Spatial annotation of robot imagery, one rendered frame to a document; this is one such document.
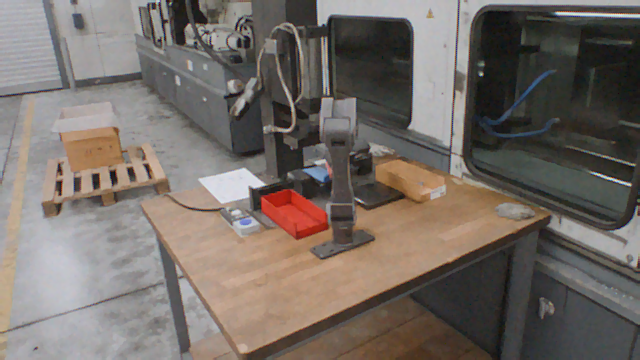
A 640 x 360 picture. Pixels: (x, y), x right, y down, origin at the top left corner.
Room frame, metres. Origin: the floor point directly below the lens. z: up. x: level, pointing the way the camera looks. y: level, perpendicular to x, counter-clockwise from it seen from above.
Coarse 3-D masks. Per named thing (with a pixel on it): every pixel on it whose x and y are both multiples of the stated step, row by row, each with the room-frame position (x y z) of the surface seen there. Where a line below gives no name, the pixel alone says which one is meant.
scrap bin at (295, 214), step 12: (276, 192) 1.54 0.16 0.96; (288, 192) 1.56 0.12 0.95; (264, 204) 1.48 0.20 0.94; (276, 204) 1.53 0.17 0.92; (288, 204) 1.55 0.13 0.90; (300, 204) 1.50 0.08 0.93; (312, 204) 1.43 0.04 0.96; (276, 216) 1.40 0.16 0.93; (288, 216) 1.45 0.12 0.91; (300, 216) 1.45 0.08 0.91; (312, 216) 1.43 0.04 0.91; (324, 216) 1.36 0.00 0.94; (288, 228) 1.33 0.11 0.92; (300, 228) 1.36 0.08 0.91; (312, 228) 1.32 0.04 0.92; (324, 228) 1.34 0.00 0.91
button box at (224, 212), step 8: (176, 200) 1.62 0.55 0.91; (192, 208) 1.55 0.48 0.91; (216, 208) 1.53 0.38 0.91; (224, 208) 1.52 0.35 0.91; (240, 208) 1.48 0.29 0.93; (224, 216) 1.44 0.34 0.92; (232, 216) 1.42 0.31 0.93; (240, 216) 1.42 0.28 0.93; (248, 216) 1.42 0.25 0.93; (232, 224) 1.39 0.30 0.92
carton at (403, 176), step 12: (384, 168) 1.74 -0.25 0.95; (396, 168) 1.78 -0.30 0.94; (408, 168) 1.73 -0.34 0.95; (420, 168) 1.68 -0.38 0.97; (384, 180) 1.68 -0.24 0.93; (396, 180) 1.62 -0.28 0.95; (408, 180) 1.57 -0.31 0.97; (420, 180) 1.67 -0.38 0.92; (432, 180) 1.62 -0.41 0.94; (444, 180) 1.58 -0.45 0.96; (408, 192) 1.56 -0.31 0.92; (420, 192) 1.52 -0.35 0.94; (432, 192) 1.54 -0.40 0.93; (444, 192) 1.58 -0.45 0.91
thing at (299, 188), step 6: (294, 180) 1.62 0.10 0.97; (330, 180) 1.66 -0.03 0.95; (294, 186) 1.62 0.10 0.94; (300, 186) 1.58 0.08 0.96; (306, 186) 1.59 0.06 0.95; (312, 186) 1.60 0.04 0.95; (324, 186) 1.70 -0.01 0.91; (330, 186) 1.66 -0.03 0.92; (300, 192) 1.58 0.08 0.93; (306, 192) 1.59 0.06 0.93; (312, 192) 1.60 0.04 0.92; (306, 198) 1.59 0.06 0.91
